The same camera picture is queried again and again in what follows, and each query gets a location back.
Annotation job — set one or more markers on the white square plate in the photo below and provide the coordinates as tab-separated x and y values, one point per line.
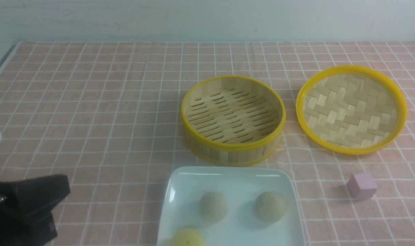
241	226

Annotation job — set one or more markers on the yellow steamed bun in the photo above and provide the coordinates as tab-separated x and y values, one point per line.
187	237

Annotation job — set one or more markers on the yellow bamboo steamer basket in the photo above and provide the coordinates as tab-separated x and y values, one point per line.
232	120

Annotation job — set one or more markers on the pink cube block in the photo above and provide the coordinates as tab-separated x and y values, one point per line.
361	186

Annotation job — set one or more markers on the pale steamed bun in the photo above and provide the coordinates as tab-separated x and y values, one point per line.
213	206
270	207

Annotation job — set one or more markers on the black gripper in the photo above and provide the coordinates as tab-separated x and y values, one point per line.
26	206

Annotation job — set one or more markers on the yellow woven steamer lid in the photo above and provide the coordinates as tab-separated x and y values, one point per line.
351	110

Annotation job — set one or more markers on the pink checkered tablecloth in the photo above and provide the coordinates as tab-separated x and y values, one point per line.
107	115

